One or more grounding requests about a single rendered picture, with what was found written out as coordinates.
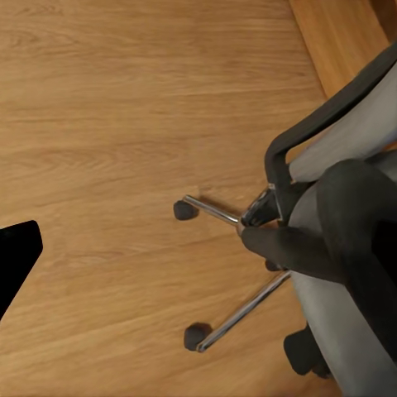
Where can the bookcase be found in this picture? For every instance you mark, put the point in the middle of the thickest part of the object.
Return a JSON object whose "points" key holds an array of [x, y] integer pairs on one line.
{"points": [[344, 36]]}

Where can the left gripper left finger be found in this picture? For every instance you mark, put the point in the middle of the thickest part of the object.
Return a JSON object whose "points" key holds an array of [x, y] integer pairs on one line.
{"points": [[20, 248]]}

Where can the swivel chair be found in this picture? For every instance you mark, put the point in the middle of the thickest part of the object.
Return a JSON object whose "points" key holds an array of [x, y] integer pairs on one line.
{"points": [[327, 201]]}

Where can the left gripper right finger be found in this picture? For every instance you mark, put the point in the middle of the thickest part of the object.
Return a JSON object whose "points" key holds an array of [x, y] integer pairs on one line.
{"points": [[384, 246]]}

